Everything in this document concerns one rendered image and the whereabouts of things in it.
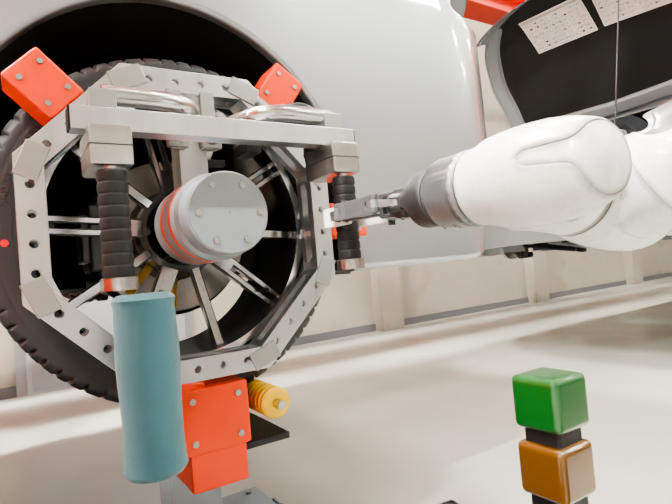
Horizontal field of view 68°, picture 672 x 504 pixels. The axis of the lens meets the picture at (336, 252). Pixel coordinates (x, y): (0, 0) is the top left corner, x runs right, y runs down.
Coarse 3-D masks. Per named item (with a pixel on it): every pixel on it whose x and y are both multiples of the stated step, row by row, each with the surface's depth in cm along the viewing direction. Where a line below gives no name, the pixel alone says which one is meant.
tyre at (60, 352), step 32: (160, 64) 94; (32, 128) 82; (0, 160) 80; (0, 192) 79; (0, 224) 79; (0, 256) 79; (0, 288) 78; (0, 320) 79; (32, 320) 80; (32, 352) 81; (64, 352) 82; (96, 384) 85
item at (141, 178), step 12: (144, 168) 105; (132, 180) 104; (144, 180) 105; (144, 192) 105; (156, 192) 106; (132, 204) 103; (132, 216) 103; (132, 240) 103; (144, 264) 104; (180, 276) 108; (204, 276) 110; (216, 276) 112; (144, 288) 103; (180, 288) 107; (192, 288) 109; (216, 288) 112; (180, 300) 107; (192, 300) 109
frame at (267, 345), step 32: (128, 64) 83; (224, 96) 92; (256, 96) 95; (64, 128) 77; (32, 160) 75; (288, 160) 103; (32, 192) 75; (320, 192) 101; (32, 224) 74; (320, 224) 101; (32, 256) 74; (320, 256) 100; (32, 288) 73; (320, 288) 100; (64, 320) 76; (288, 320) 100; (96, 352) 78; (224, 352) 89; (256, 352) 91
